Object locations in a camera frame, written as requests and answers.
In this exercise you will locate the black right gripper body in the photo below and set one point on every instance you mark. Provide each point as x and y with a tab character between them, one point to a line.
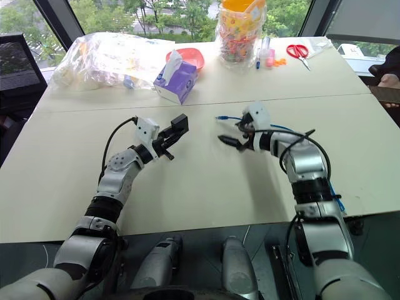
250	139

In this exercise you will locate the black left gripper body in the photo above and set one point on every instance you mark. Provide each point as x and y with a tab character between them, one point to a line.
161	146

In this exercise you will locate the small black box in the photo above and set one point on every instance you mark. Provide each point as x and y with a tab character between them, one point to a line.
180	123

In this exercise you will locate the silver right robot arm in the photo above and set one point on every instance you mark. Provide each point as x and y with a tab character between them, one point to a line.
307	162

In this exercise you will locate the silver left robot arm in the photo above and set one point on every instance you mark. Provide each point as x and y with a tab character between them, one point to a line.
115	181

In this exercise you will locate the purple tissue box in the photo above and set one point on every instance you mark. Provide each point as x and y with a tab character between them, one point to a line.
178	82

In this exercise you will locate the blue pen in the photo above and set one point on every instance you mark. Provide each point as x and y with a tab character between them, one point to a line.
258	61

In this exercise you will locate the pink small bottle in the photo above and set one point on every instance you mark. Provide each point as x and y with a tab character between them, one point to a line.
269	57

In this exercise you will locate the orange small toy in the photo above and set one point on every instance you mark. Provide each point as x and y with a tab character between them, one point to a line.
280	62

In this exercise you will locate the pink plastic bowl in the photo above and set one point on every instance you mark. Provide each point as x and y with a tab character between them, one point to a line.
193	57

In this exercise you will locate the clear small bottle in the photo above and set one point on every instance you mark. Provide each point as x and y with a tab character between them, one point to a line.
266	43

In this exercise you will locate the clear plastic bag of items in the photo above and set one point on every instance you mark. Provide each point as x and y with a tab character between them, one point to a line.
103	61

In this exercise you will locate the flat clear plastic bag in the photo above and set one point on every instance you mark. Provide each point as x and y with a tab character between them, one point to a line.
320	47

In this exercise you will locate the silver rounded robot leg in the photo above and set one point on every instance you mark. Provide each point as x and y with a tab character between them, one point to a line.
237	268
157	265

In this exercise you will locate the brown wooden board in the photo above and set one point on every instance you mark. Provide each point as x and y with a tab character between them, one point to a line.
386	95

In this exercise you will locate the person in dark clothing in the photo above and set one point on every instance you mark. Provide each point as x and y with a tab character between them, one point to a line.
390	62

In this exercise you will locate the black mesh chair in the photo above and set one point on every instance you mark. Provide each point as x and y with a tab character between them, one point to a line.
17	68

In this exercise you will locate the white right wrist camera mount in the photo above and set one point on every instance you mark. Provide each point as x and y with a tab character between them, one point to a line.
259	114

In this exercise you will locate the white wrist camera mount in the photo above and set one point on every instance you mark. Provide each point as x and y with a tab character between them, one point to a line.
259	114
145	131

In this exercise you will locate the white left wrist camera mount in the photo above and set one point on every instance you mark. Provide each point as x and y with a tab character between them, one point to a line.
145	131

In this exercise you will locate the dark window frame pillar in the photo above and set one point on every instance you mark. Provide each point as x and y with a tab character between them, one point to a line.
318	17
59	22

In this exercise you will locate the black metal bracket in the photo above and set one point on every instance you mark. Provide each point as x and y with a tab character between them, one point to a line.
282	268

